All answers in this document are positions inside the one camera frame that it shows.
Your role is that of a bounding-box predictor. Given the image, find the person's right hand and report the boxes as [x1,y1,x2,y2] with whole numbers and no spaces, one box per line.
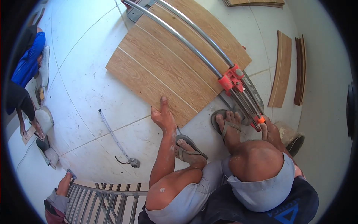
[260,116,284,148]

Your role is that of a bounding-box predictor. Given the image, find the person's left hand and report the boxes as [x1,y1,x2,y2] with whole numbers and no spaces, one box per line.
[151,96,177,132]

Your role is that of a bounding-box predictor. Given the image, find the person's right thumb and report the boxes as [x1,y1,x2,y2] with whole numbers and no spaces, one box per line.
[260,123,269,141]

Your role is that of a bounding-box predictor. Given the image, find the person's right fingers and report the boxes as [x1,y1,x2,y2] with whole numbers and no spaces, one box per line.
[264,116,277,132]

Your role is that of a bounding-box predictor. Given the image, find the large wood-look floor tile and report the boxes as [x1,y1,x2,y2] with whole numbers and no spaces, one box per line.
[105,0,252,129]

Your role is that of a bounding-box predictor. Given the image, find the manual tile cutter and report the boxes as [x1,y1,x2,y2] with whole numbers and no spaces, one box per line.
[122,0,266,133]

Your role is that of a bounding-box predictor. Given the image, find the dirty bucket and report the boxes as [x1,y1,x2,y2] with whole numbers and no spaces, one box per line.
[275,122,305,158]

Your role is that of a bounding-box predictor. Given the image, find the wide wood-look tile strip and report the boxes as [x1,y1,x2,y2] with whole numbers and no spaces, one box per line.
[268,30,292,108]

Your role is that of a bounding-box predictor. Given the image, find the tape measure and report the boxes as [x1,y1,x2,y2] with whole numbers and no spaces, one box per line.
[98,109,141,169]

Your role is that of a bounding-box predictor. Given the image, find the narrow wood-look tile strips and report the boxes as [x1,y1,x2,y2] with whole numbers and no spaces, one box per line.
[293,34,307,106]

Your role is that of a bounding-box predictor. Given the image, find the person's body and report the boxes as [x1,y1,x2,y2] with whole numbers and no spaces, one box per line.
[138,176,319,224]

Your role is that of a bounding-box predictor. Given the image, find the metal bar grille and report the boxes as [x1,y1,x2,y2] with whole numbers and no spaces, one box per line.
[65,179,149,224]

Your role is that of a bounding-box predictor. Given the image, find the stack of wood-look tiles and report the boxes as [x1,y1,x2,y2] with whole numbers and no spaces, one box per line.
[222,0,285,8]

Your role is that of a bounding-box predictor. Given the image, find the grey scoop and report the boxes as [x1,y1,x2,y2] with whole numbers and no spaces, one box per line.
[36,137,60,170]

